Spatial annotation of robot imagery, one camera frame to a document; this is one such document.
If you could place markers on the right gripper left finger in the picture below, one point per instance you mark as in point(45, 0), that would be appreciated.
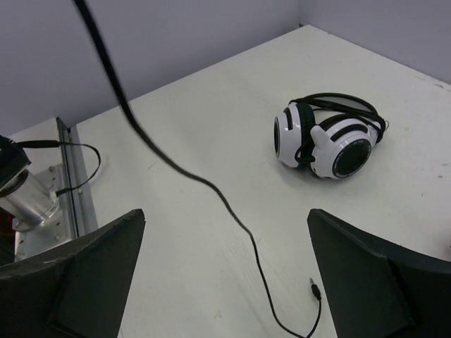
point(77, 289)

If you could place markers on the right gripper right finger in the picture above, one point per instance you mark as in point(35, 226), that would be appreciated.
point(376, 288)

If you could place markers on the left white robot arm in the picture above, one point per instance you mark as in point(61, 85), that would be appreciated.
point(32, 205)

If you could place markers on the white black headphones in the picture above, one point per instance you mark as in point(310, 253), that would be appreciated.
point(332, 134)

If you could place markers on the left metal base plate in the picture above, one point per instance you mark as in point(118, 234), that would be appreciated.
point(58, 229)

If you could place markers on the aluminium front table rail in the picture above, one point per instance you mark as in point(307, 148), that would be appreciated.
point(79, 204)

